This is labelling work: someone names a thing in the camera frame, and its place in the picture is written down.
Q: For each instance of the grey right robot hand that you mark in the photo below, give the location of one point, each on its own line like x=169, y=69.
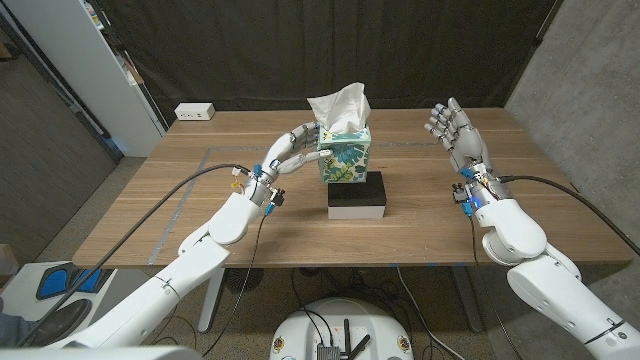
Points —
x=467, y=142

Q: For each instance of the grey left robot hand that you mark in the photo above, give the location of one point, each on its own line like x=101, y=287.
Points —
x=280, y=152

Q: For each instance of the white tissue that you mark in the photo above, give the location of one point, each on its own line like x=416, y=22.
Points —
x=340, y=107

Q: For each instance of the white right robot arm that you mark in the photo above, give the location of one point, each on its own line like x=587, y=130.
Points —
x=540, y=280

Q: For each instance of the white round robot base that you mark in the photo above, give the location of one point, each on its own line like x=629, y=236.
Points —
x=300, y=325

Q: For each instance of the black and white tray block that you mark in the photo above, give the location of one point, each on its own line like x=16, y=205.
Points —
x=357, y=195

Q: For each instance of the brown cardboard box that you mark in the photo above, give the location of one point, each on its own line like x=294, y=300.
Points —
x=7, y=262

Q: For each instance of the white power strip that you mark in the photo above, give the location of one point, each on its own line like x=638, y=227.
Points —
x=194, y=111

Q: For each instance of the black backdrop curtain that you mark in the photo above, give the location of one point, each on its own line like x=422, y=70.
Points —
x=250, y=50

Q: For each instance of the black round ribbed disc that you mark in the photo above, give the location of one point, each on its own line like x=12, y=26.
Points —
x=230, y=277

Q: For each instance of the grey tape strip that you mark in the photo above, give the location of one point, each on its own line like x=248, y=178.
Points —
x=164, y=235

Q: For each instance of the grey table leg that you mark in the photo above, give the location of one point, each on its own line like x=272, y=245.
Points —
x=470, y=310

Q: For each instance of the white table leg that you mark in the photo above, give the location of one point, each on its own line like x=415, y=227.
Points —
x=207, y=315

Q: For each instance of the black upright antenna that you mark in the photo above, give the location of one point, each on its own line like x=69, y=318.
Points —
x=346, y=335

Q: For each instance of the black radio module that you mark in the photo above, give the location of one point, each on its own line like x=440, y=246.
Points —
x=327, y=352

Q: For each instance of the black slanted antenna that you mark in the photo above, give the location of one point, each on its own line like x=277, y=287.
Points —
x=362, y=344

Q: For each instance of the white cabinet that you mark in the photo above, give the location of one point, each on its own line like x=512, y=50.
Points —
x=85, y=65

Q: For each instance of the blue and black foot pedal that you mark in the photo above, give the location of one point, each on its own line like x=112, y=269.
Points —
x=52, y=284
x=90, y=281

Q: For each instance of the black shoe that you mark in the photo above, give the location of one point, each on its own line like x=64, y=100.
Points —
x=67, y=317

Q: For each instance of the white robot torso edge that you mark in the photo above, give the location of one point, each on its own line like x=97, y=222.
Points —
x=100, y=354

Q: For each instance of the white pedal platform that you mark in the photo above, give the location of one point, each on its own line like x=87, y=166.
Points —
x=22, y=300

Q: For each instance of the blue jeans leg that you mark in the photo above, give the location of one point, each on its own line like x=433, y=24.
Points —
x=9, y=325

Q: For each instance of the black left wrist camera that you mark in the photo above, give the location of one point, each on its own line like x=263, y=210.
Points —
x=277, y=196

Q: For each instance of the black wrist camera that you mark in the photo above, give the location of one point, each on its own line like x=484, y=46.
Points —
x=459, y=192
x=277, y=196

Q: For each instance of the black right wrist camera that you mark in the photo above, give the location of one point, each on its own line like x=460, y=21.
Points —
x=459, y=192

